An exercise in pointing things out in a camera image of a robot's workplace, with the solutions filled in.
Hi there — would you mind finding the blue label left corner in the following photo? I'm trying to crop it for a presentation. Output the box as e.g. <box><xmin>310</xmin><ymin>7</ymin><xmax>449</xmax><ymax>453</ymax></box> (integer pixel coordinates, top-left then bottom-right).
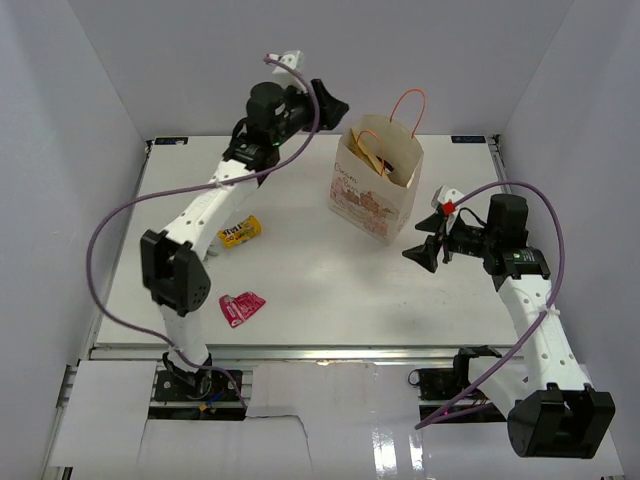
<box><xmin>153</xmin><ymin>136</ymin><xmax>189</xmax><ymax>146</ymax></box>

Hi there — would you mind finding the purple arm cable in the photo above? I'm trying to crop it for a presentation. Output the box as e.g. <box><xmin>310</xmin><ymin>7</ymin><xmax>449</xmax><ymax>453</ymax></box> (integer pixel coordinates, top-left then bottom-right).
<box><xmin>85</xmin><ymin>53</ymin><xmax>324</xmax><ymax>409</ymax></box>
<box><xmin>413</xmin><ymin>182</ymin><xmax>566</xmax><ymax>431</ymax></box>

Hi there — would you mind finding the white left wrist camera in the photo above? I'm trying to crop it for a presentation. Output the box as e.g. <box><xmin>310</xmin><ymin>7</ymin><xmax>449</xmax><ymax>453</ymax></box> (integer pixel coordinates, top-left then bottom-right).
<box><xmin>270</xmin><ymin>50</ymin><xmax>305</xmax><ymax>77</ymax></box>

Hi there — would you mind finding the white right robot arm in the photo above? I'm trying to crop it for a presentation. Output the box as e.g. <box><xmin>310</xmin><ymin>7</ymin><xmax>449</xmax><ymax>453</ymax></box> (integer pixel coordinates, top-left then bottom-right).
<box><xmin>403</xmin><ymin>187</ymin><xmax>615</xmax><ymax>459</ymax></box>

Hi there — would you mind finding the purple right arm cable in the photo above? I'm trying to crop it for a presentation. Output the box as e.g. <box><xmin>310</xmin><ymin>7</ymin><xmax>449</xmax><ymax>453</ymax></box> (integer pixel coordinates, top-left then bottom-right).
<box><xmin>413</xmin><ymin>182</ymin><xmax>566</xmax><ymax>431</ymax></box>

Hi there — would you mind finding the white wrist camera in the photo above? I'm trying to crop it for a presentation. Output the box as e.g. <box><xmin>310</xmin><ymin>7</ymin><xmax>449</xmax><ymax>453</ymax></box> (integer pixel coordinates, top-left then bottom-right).
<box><xmin>431</xmin><ymin>185</ymin><xmax>465</xmax><ymax>219</ymax></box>
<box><xmin>270</xmin><ymin>50</ymin><xmax>305</xmax><ymax>77</ymax></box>

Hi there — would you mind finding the yellow chips bag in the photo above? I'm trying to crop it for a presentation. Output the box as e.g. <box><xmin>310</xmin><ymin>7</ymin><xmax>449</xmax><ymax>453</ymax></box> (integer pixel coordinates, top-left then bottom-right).
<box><xmin>347</xmin><ymin>129</ymin><xmax>389</xmax><ymax>179</ymax></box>

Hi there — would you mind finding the aluminium table frame rail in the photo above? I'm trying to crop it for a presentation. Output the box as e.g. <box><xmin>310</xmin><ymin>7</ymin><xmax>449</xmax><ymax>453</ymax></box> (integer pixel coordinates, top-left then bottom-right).
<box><xmin>88</xmin><ymin>343</ymin><xmax>462</xmax><ymax>365</ymax></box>

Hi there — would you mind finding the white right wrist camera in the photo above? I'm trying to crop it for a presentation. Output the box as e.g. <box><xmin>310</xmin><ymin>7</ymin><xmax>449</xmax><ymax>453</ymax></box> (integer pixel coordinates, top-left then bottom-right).
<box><xmin>431</xmin><ymin>185</ymin><xmax>465</xmax><ymax>219</ymax></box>

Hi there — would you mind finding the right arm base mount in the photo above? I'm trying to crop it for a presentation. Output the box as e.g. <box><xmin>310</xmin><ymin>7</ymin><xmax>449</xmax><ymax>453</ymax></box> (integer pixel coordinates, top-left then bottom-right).
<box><xmin>407</xmin><ymin>368</ymin><xmax>506</xmax><ymax>424</ymax></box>

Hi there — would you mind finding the red candy packet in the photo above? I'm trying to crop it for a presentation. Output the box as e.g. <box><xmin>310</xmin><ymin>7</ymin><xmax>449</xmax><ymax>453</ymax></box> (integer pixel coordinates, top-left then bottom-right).
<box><xmin>218</xmin><ymin>292</ymin><xmax>266</xmax><ymax>328</ymax></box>

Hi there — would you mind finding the blue label corner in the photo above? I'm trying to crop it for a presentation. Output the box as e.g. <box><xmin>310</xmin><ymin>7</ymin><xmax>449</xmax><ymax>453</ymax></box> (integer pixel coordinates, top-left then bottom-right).
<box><xmin>153</xmin><ymin>136</ymin><xmax>189</xmax><ymax>146</ymax></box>
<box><xmin>451</xmin><ymin>135</ymin><xmax>486</xmax><ymax>144</ymax></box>

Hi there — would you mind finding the brown chocolate bar wrapper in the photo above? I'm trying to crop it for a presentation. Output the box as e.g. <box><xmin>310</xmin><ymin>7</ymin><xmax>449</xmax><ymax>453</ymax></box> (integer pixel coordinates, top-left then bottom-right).
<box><xmin>378</xmin><ymin>157</ymin><xmax>394</xmax><ymax>176</ymax></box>

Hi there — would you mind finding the blue label right corner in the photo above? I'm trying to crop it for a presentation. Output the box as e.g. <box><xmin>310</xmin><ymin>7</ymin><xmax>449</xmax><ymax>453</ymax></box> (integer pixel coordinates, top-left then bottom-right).
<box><xmin>451</xmin><ymin>135</ymin><xmax>486</xmax><ymax>144</ymax></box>

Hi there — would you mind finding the yellow M&M's packet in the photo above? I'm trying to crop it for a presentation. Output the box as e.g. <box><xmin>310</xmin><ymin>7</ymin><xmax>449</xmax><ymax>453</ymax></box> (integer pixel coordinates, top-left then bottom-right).
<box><xmin>218</xmin><ymin>215</ymin><xmax>262</xmax><ymax>248</ymax></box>

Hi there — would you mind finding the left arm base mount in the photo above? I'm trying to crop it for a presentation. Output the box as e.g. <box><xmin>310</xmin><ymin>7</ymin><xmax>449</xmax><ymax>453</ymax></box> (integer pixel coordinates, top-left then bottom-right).
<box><xmin>148</xmin><ymin>353</ymin><xmax>246</xmax><ymax>421</ymax></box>

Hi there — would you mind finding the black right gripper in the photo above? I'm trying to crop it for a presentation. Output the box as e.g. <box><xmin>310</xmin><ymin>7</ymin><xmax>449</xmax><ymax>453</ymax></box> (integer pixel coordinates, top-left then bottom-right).
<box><xmin>402</xmin><ymin>211</ymin><xmax>497</xmax><ymax>273</ymax></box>

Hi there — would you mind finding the paper bag with orange handles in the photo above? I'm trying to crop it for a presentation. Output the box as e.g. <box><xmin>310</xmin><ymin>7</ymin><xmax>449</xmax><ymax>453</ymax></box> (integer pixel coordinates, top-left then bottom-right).
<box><xmin>329</xmin><ymin>88</ymin><xmax>427</xmax><ymax>245</ymax></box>

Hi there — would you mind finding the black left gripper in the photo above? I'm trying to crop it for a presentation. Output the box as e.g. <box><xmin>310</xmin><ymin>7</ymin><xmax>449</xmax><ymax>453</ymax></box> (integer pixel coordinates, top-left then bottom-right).
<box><xmin>270</xmin><ymin>79</ymin><xmax>348</xmax><ymax>146</ymax></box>

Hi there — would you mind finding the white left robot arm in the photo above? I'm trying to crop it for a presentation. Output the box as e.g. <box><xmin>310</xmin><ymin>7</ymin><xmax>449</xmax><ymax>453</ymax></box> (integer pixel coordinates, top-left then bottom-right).
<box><xmin>140</xmin><ymin>79</ymin><xmax>349</xmax><ymax>399</ymax></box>

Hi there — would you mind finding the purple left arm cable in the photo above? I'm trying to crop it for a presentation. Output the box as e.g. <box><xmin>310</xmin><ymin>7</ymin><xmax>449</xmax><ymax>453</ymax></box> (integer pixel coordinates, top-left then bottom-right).
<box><xmin>85</xmin><ymin>53</ymin><xmax>324</xmax><ymax>409</ymax></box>

